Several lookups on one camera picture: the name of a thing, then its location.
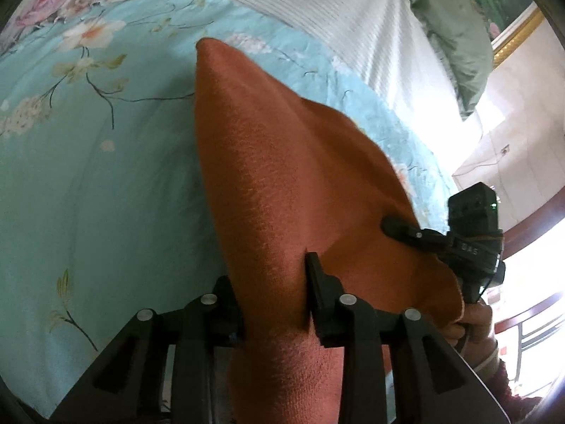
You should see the rust orange knit sweater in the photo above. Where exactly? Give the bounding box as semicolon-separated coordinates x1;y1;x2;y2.
195;39;463;423

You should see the dark red sleeve forearm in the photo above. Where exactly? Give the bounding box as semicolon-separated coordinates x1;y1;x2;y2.
473;347;542;423

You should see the person's right hand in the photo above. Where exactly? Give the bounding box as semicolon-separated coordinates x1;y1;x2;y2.
439;300;498;369

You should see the light blue floral bedsheet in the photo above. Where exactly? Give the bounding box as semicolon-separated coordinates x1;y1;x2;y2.
1;0;452;416

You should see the gold framed picture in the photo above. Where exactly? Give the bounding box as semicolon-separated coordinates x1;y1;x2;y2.
470;0;545;68

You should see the green pillow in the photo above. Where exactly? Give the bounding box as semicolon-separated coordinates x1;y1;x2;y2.
408;0;494;120

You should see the white striped blanket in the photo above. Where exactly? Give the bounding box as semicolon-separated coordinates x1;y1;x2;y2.
234;0;463;166

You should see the brown wooden door frame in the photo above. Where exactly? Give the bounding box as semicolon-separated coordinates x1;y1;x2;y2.
503;188;565;259

